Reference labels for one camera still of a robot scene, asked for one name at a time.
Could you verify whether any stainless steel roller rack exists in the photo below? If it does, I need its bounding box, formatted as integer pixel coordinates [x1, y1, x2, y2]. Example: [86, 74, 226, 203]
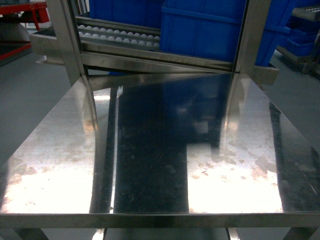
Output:
[30, 0, 279, 85]

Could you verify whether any large blue plastic crate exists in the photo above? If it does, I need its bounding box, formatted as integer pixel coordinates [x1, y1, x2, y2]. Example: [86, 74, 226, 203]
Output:
[160, 0, 297, 66]

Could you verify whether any blue plastic crate behind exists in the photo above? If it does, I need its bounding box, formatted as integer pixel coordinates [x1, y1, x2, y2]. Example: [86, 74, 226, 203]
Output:
[89, 0, 164, 29]

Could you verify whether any distant blue bins shelf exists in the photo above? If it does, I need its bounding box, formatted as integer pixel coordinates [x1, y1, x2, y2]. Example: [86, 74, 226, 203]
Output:
[276, 4, 320, 75]

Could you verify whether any red frame conveyor table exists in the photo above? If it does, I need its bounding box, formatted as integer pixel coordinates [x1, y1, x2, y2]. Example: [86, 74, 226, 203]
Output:
[0, 0, 50, 62]

